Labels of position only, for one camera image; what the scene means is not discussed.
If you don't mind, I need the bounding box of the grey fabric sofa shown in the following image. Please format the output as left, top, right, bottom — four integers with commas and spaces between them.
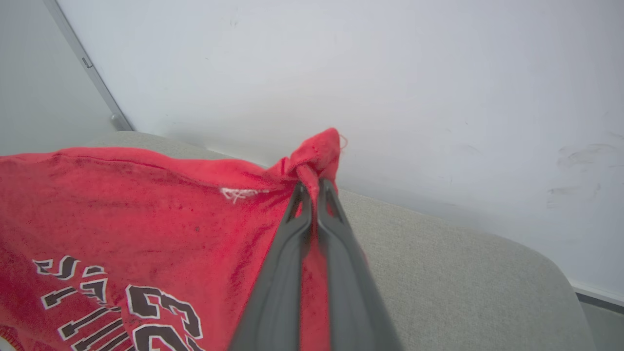
83, 131, 598, 351

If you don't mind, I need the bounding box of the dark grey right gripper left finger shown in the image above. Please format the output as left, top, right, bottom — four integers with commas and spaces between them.
228, 182, 313, 351

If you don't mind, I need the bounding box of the white wall baseboard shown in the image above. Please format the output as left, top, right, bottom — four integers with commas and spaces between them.
569, 280, 624, 309

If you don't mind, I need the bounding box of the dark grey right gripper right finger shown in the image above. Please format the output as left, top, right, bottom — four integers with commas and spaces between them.
316, 177, 404, 351

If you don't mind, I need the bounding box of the red shirt with white trim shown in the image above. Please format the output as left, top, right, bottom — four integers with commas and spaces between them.
0, 127, 349, 351

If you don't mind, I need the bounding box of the grey metal frame strip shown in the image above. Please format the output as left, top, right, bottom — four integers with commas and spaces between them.
42, 0, 135, 132

